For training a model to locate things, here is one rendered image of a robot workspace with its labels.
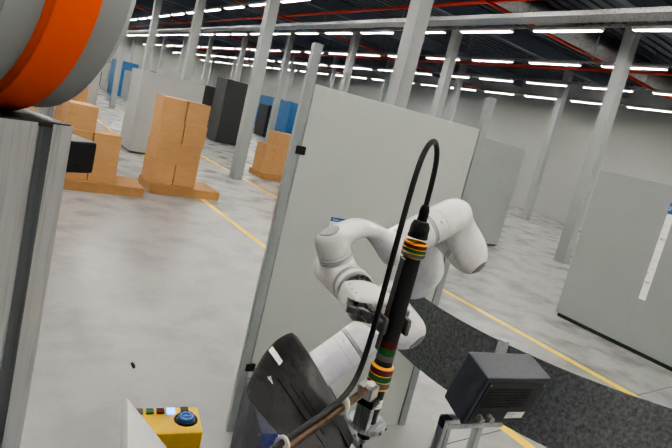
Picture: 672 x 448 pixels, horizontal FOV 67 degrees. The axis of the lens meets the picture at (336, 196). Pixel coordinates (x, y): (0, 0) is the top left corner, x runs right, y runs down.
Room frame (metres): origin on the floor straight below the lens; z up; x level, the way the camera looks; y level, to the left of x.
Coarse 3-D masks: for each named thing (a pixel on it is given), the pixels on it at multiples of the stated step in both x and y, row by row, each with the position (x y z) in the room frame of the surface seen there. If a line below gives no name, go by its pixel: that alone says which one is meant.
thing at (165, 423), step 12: (144, 408) 1.12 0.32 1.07; (192, 408) 1.17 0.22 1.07; (156, 420) 1.09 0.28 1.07; (168, 420) 1.10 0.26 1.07; (156, 432) 1.05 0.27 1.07; (168, 432) 1.06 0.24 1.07; (180, 432) 1.07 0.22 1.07; (192, 432) 1.08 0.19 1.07; (168, 444) 1.06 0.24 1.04; (180, 444) 1.07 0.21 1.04; (192, 444) 1.08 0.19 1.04
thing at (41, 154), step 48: (0, 144) 0.25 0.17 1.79; (48, 144) 0.27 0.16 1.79; (0, 192) 0.25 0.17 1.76; (48, 192) 0.27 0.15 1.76; (0, 240) 0.25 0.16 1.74; (48, 240) 0.28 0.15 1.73; (0, 288) 0.26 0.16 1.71; (0, 336) 0.26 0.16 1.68; (0, 384) 0.28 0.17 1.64; (0, 432) 0.27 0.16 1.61
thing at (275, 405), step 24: (288, 336) 0.92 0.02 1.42; (264, 360) 0.81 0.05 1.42; (288, 360) 0.86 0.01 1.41; (312, 360) 0.92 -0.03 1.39; (264, 384) 0.77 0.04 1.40; (288, 384) 0.82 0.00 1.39; (312, 384) 0.86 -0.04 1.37; (264, 408) 0.75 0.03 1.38; (288, 408) 0.79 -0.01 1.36; (312, 408) 0.83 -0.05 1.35; (288, 432) 0.76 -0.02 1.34; (336, 432) 0.83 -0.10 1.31
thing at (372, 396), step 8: (360, 384) 0.86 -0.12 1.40; (376, 384) 0.87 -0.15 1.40; (368, 392) 0.85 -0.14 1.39; (376, 392) 0.86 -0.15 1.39; (360, 400) 0.86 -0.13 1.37; (368, 400) 0.84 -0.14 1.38; (376, 400) 0.86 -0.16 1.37; (360, 408) 0.87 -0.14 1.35; (368, 408) 0.85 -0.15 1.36; (352, 416) 0.90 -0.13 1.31; (360, 416) 0.87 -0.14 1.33; (368, 416) 0.86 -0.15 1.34; (352, 424) 0.88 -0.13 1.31; (360, 424) 0.86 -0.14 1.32; (368, 424) 0.86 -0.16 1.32; (376, 424) 0.89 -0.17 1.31; (384, 424) 0.90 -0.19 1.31; (360, 432) 0.87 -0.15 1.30; (368, 432) 0.86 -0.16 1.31; (376, 432) 0.87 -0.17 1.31
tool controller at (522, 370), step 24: (480, 360) 1.47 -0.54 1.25; (504, 360) 1.52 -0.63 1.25; (528, 360) 1.56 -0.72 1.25; (456, 384) 1.50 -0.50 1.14; (480, 384) 1.42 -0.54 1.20; (504, 384) 1.43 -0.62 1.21; (528, 384) 1.47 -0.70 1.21; (456, 408) 1.48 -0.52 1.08; (480, 408) 1.44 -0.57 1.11; (504, 408) 1.48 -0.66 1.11; (528, 408) 1.53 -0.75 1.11
